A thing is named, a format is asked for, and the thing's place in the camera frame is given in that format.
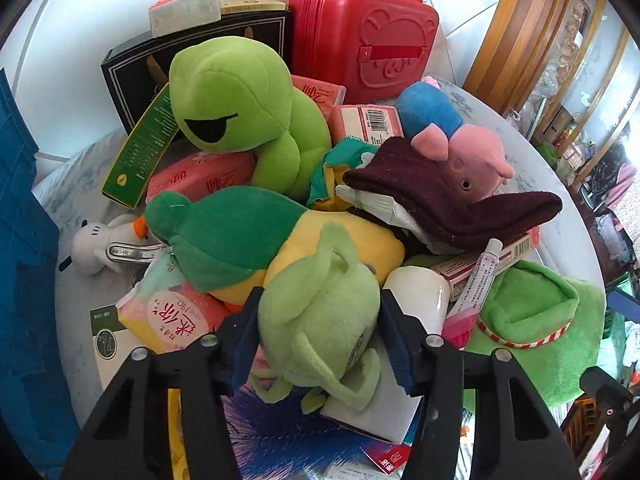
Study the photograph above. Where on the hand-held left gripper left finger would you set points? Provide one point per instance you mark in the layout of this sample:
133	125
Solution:
245	342

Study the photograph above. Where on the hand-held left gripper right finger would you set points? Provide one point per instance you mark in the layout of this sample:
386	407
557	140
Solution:
400	347

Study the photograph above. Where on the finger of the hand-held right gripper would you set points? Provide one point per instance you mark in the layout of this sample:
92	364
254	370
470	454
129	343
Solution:
607	400

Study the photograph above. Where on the white cup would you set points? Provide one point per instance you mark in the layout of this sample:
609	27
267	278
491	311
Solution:
415	295

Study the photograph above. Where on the small light green frog plush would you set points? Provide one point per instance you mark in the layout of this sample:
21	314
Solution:
315	320

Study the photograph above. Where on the blue bottle brush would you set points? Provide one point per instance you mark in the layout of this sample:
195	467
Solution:
280	435

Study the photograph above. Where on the yellow snowball clip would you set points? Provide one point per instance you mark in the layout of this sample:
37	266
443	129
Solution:
176	435

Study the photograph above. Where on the blue plastic crate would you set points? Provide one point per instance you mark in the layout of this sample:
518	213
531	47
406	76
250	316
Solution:
25	260

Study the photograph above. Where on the wooden chair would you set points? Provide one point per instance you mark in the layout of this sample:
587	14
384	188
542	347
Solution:
580	430

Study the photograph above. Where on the white flat box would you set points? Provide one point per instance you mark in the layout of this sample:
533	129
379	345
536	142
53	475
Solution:
370	420

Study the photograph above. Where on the pastel tissue pack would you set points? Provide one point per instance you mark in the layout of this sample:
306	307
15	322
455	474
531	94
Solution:
170	315

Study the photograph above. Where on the red white medicine box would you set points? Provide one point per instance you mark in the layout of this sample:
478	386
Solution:
452	272

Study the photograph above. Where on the white ointment tube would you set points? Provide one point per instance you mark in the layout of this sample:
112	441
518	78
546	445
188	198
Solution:
475	280

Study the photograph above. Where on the red green carton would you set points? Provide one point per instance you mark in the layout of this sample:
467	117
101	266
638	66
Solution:
387	460

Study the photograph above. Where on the yellow duck plush green hat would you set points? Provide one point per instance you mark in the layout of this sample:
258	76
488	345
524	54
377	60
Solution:
225	230

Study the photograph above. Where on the green plush hat striped band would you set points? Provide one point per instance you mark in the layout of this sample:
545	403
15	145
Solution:
525	300

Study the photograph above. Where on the white box green label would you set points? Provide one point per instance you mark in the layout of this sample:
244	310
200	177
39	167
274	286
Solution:
107	360

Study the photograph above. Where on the white plastic wrapper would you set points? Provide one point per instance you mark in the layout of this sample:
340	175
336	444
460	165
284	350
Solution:
380	207

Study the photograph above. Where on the metal clasp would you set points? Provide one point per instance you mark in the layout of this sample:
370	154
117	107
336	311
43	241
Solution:
130	252

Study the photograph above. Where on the dark maroon sock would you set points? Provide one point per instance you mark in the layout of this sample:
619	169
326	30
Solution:
400	170

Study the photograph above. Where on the white plush toy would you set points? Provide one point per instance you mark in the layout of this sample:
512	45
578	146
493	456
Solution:
90	245

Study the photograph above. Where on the green yellow snack bag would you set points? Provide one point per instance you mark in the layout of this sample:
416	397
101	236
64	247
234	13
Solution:
345	152

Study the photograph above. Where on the long green box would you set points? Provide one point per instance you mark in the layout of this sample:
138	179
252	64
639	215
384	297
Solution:
140	150

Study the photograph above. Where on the pink pack with barcode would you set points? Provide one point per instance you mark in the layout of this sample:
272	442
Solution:
355	122

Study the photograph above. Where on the blue pink pig plush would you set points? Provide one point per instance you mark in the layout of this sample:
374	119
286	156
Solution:
435	110

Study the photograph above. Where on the large green frog plush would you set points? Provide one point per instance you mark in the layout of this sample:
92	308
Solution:
230	85

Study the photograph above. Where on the black gift box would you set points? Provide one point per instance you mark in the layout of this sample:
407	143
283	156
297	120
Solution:
135	75

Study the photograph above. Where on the red toy suitcase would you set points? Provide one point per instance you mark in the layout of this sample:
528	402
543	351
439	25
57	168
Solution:
340	35

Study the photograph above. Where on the gold cardboard box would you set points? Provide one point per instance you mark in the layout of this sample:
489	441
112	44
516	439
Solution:
250	7

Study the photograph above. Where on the pink white tissue pack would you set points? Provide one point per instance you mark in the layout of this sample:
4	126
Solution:
185	10

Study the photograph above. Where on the wooden cabinet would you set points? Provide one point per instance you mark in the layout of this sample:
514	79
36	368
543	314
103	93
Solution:
525	20

